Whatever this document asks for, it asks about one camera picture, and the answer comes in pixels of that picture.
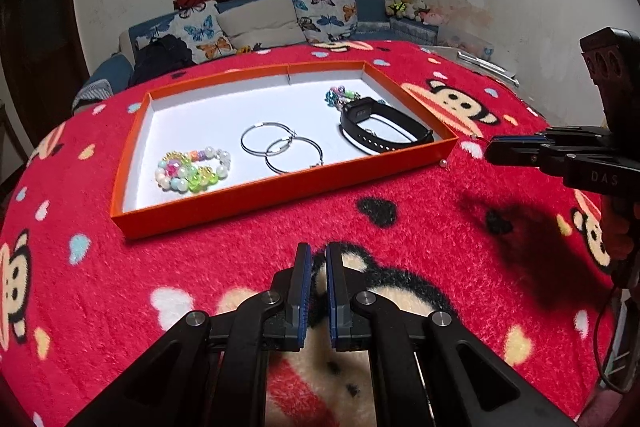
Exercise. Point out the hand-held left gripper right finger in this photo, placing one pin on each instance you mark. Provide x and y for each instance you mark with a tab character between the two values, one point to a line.
332	302

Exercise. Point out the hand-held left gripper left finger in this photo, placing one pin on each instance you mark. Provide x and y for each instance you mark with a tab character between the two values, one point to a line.
302	297

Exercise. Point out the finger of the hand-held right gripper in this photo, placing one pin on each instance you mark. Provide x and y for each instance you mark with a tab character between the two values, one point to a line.
510	154
560	138

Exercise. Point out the small pearl earring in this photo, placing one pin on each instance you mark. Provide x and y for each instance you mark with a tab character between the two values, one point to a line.
442	163

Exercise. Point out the black wrist band watch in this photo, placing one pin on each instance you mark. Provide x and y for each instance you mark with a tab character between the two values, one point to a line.
375	127

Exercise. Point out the silver hoop earring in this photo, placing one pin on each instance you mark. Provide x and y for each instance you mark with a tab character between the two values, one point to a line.
320	157
243	142

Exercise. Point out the orange shallow cardboard box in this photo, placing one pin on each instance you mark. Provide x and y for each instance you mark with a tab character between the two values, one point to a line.
260	117

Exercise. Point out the person's right hand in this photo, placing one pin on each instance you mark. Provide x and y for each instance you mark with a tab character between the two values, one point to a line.
622	232

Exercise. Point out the red monkey print blanket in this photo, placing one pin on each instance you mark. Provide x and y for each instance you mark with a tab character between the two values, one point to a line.
200	287

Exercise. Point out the pile of stuffed toys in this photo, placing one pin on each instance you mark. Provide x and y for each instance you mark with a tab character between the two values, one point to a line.
407	4

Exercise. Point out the butterfly print cushion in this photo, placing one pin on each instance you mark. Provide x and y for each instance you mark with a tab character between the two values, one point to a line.
325	14
202	32

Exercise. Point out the black backpack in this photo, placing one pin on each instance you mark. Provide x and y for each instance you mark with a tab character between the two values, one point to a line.
160	57

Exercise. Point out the beige cushion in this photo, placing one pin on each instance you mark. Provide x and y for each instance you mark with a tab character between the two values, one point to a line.
260	19

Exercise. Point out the blue sofa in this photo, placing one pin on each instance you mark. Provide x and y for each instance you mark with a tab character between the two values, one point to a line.
115	72

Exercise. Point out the dark wooden door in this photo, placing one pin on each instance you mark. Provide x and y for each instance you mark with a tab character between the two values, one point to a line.
35	32

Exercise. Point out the grey metal rail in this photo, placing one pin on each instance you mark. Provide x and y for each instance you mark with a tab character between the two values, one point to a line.
487	67

